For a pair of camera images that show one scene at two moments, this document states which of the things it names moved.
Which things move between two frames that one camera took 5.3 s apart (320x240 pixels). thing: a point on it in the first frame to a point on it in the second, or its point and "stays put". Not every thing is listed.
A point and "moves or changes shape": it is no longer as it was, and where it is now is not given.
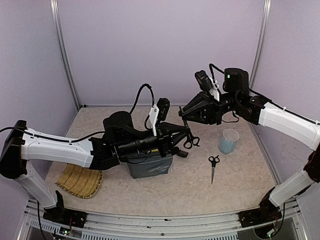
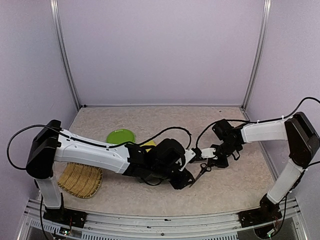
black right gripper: [211, 110] to [224, 164]
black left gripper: [165, 137] to [180, 183]
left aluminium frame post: [62, 45] stays put
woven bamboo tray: [83, 182] stays put
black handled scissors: [214, 161] moves or changes shape
